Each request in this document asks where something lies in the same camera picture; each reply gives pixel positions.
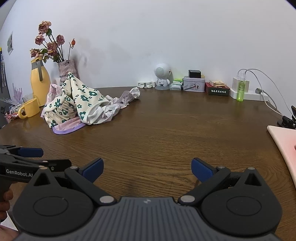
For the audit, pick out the dried rose bouquet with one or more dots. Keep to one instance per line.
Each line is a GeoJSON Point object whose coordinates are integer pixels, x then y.
{"type": "Point", "coordinates": [43, 26]}

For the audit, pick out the dark cabinet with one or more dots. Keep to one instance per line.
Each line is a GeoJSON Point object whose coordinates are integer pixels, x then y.
{"type": "Point", "coordinates": [2, 92]}

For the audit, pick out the red green box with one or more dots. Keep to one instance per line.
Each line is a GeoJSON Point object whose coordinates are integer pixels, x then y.
{"type": "Point", "coordinates": [217, 91]}

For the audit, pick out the wall picture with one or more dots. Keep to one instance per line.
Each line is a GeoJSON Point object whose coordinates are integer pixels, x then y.
{"type": "Point", "coordinates": [9, 44]}

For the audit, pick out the cream green flower print garment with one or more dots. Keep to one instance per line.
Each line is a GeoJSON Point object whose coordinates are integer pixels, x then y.
{"type": "Point", "coordinates": [85, 92]}

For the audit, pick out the purple artificial plant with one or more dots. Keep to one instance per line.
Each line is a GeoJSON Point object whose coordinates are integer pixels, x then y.
{"type": "Point", "coordinates": [17, 93]}

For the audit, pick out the grey tin box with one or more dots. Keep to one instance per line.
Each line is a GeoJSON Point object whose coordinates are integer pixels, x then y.
{"type": "Point", "coordinates": [193, 85]}

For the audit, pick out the yellow mug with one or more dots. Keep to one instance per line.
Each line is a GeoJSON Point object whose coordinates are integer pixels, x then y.
{"type": "Point", "coordinates": [31, 107]}

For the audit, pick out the black clamp mount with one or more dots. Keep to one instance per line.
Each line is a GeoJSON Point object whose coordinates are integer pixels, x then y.
{"type": "Point", "coordinates": [288, 121]}

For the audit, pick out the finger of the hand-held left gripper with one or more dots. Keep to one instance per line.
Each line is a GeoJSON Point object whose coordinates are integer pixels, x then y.
{"type": "Point", "coordinates": [60, 164]}
{"type": "Point", "coordinates": [31, 152]}

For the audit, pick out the green white small box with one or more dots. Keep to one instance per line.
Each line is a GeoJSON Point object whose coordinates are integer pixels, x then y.
{"type": "Point", "coordinates": [178, 81]}

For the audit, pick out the white charger plug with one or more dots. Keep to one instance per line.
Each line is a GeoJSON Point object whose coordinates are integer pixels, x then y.
{"type": "Point", "coordinates": [235, 83]}

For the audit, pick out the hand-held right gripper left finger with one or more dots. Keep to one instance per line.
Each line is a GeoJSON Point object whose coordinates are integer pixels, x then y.
{"type": "Point", "coordinates": [93, 170]}

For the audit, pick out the black small box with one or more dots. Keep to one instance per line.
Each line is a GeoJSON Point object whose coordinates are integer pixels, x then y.
{"type": "Point", "coordinates": [194, 73]}

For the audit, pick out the stack of paper cards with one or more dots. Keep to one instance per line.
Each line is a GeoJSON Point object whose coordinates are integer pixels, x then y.
{"type": "Point", "coordinates": [217, 83]}

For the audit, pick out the pink floral garment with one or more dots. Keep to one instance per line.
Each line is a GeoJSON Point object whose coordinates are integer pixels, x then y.
{"type": "Point", "coordinates": [69, 127]}

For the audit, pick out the white robot figure speaker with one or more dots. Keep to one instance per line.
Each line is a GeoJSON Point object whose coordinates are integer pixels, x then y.
{"type": "Point", "coordinates": [161, 69]}

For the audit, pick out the yellow thermos jug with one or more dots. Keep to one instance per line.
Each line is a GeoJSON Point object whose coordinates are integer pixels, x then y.
{"type": "Point", "coordinates": [40, 88]}

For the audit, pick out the white plastic clip holder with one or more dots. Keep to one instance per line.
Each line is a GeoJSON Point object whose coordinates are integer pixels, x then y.
{"type": "Point", "coordinates": [146, 85]}

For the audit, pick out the person's left hand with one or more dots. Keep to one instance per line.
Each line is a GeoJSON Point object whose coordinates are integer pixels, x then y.
{"type": "Point", "coordinates": [6, 197]}

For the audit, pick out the person's pink clothing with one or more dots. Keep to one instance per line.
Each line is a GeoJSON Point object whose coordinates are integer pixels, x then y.
{"type": "Point", "coordinates": [7, 234]}

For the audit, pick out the pink board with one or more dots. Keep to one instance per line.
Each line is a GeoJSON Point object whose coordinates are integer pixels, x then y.
{"type": "Point", "coordinates": [284, 143]}

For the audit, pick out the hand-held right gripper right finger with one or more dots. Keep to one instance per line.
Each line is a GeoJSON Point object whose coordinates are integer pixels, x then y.
{"type": "Point", "coordinates": [201, 170]}

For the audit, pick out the candy wrappers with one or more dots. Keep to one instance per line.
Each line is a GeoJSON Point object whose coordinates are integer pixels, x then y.
{"type": "Point", "coordinates": [10, 115]}

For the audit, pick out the white power strip with chargers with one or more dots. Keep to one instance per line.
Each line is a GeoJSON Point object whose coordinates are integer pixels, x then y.
{"type": "Point", "coordinates": [254, 69]}

